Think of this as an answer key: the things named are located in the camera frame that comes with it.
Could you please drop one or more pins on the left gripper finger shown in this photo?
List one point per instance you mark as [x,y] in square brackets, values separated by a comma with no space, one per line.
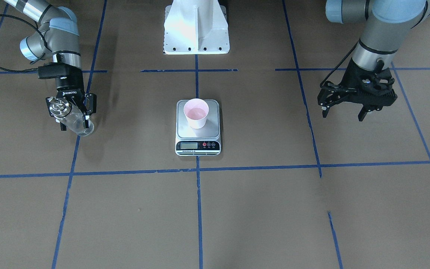
[325,107]
[364,112]

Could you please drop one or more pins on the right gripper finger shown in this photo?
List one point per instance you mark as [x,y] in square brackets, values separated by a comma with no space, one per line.
[89,103]
[57,108]

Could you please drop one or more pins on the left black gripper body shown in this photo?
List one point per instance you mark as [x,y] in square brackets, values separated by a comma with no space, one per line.
[350,76]

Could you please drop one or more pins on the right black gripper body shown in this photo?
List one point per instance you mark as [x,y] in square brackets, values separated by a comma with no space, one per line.
[69,84]

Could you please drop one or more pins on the clear sauce bottle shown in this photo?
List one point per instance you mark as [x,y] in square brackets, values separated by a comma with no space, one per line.
[73,121]

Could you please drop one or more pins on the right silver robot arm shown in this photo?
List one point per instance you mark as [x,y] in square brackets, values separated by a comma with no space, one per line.
[57,40]

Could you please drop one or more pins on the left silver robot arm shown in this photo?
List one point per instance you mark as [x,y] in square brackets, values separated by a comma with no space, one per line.
[388,22]

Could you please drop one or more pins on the silver kitchen scale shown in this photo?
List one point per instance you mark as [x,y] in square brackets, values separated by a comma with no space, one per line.
[198,130]

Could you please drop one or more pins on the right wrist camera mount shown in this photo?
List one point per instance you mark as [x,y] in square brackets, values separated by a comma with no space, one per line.
[57,70]

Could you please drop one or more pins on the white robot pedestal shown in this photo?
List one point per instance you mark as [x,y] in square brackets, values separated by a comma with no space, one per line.
[196,27]

